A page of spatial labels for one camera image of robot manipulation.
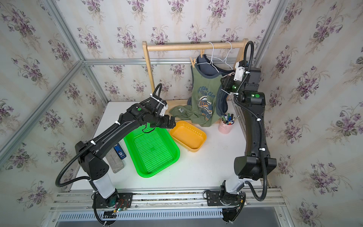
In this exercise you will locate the yellow plastic tray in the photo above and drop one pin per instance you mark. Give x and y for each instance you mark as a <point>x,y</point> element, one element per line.
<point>188,135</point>

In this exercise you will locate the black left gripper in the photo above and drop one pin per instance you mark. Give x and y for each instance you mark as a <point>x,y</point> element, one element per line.
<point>166,124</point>

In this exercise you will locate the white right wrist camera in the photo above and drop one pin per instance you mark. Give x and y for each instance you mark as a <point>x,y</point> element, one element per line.
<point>239,73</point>

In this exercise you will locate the pink pen cup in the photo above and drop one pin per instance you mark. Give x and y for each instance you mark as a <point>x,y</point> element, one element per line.
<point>226,123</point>

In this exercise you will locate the navy blue tank top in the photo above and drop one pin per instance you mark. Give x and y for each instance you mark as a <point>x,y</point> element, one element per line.
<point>221,97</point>

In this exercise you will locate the green perforated plastic basket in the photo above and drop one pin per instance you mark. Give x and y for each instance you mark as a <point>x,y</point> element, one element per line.
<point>151,149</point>

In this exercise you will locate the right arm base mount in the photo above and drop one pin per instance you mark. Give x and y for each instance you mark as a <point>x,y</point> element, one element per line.
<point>234,203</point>

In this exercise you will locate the wooden clothes rack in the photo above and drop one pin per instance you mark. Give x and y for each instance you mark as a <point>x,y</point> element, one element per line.
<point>195,46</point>

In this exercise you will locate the white wire hanger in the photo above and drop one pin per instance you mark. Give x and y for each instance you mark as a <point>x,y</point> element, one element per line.
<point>225,59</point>
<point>213,63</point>

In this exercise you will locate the green graphic tank top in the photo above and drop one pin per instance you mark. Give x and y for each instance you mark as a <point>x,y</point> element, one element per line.
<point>201,109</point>

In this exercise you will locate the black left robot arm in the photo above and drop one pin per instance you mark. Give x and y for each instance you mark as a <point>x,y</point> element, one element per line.
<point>90,154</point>

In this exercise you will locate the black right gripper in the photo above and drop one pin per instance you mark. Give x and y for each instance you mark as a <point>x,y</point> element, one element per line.
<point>227,85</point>

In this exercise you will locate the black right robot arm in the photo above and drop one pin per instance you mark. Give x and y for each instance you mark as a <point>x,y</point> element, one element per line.
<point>253,168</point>

